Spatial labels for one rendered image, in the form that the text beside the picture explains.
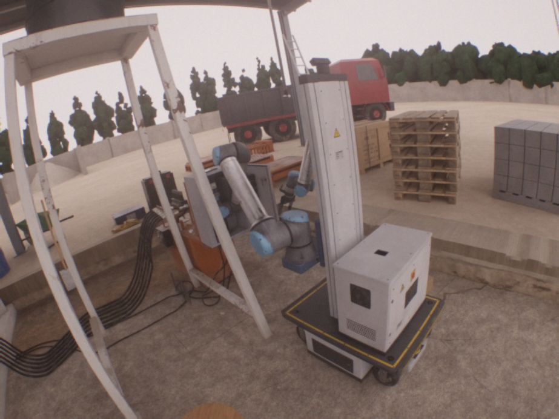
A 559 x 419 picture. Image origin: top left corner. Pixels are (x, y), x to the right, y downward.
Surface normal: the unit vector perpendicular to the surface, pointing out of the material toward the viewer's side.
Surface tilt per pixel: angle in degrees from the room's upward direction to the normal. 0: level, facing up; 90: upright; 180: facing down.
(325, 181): 90
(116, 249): 90
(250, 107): 90
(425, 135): 90
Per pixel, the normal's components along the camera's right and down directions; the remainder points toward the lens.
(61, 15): 0.39, 0.26
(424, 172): -0.59, 0.37
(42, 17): 0.01, 0.35
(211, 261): 0.72, 0.12
